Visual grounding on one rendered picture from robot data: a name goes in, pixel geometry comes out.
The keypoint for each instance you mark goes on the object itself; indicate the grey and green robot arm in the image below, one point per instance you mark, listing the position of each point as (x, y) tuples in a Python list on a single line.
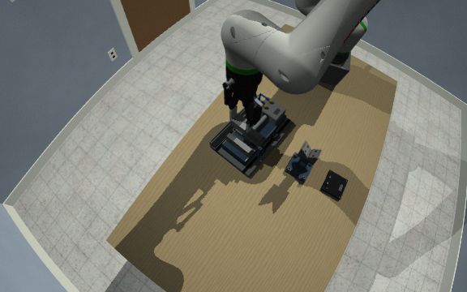
[(294, 61)]

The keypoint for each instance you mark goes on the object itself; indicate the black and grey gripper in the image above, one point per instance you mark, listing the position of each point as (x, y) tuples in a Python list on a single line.
[(253, 113)]

